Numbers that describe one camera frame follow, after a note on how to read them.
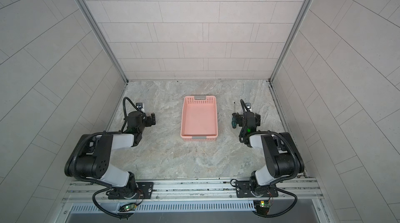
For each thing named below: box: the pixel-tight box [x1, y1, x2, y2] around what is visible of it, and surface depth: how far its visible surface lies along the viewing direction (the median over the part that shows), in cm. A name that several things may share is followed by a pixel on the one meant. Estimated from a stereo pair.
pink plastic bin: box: [180, 95, 219, 142], surface depth 98 cm
